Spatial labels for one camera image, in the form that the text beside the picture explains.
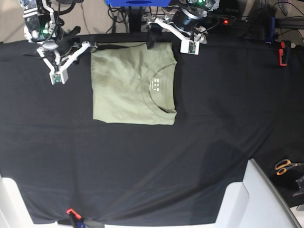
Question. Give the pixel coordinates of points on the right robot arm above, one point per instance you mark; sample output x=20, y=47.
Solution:
x=43, y=22

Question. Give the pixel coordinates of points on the orange handled scissors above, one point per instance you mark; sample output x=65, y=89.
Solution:
x=284, y=165

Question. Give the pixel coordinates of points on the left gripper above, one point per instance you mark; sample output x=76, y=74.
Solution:
x=183, y=24

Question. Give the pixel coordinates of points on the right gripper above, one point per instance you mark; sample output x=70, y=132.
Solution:
x=61, y=53

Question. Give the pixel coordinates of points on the light green T-shirt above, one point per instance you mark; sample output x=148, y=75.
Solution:
x=133, y=85

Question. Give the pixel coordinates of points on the white bin right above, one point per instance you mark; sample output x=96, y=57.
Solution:
x=254, y=203

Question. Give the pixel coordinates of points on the white bin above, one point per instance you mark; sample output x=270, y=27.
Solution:
x=13, y=212
x=254, y=203

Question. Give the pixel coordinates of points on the red black clamp right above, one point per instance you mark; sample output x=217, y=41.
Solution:
x=284, y=52

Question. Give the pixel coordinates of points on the white bin left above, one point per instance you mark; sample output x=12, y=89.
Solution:
x=13, y=212

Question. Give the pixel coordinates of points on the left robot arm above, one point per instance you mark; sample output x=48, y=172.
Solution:
x=207, y=5

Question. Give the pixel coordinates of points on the blue box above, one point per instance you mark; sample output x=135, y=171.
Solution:
x=138, y=3

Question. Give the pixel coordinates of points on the orange clamp bottom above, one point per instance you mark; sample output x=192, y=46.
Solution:
x=76, y=220

